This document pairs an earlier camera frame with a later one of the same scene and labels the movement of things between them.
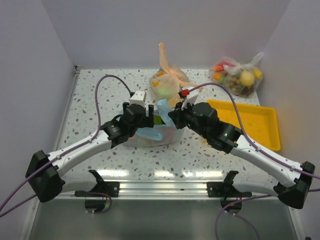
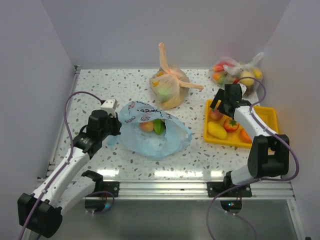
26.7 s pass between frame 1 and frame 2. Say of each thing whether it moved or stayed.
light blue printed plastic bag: moved
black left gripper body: moved
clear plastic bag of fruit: stayed
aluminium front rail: stayed
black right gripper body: moved
